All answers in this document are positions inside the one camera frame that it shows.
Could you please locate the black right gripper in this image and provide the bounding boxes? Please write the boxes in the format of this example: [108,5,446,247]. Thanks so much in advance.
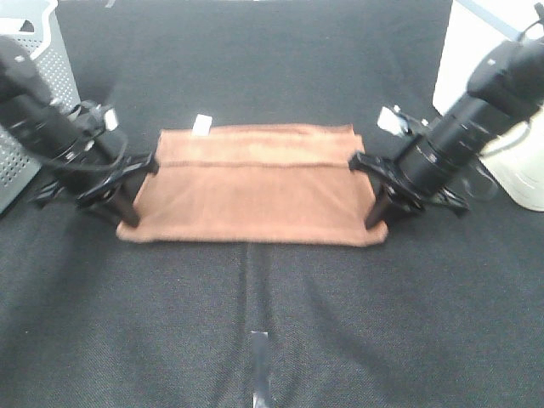
[348,151,469,228]

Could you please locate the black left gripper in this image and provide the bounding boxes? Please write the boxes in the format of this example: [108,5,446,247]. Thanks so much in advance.
[30,153,159,228]

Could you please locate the brown microfiber towel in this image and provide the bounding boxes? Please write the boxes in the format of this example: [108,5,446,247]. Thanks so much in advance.
[116,123,388,247]

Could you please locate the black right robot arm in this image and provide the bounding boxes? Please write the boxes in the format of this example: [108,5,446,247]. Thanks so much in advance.
[348,39,543,229]

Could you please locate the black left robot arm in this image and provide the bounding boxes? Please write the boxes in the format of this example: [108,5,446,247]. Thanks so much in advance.
[1,36,159,227]

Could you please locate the black table cloth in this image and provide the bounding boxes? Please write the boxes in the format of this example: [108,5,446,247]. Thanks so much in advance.
[1,1,543,407]

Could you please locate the white plastic storage bin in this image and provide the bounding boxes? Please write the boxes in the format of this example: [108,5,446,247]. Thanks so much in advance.
[433,1,543,212]

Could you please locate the grey perforated plastic basket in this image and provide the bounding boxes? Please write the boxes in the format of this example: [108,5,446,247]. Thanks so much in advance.
[1,1,80,211]

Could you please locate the grey tape strip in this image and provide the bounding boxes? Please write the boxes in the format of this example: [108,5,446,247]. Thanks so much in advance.
[251,331,273,408]

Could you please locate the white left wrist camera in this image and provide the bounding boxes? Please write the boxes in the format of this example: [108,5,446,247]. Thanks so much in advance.
[97,105,119,132]

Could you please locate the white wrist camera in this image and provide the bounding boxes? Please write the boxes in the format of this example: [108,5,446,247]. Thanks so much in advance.
[97,105,119,132]
[377,106,410,137]

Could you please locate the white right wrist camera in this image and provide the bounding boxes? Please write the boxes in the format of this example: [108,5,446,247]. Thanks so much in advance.
[377,106,410,137]

